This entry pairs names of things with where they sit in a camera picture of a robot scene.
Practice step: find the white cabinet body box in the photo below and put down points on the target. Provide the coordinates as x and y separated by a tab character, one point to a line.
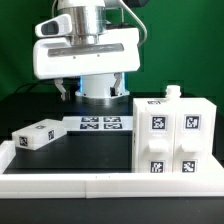
174	99

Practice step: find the white U-shaped frame fence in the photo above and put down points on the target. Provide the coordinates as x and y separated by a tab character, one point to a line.
208	183

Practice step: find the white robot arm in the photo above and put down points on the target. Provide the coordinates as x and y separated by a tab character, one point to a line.
79	41

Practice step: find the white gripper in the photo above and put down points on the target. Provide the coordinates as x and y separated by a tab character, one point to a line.
116	51

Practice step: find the white cabinet top block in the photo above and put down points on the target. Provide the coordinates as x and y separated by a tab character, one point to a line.
39	134

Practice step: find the white cabinet door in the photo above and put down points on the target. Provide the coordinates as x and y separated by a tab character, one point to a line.
156	139
193	138

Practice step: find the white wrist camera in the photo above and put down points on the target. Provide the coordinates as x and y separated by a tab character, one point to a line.
57	26

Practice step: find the white base tag plate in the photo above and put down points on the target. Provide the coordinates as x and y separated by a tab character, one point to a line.
98	123

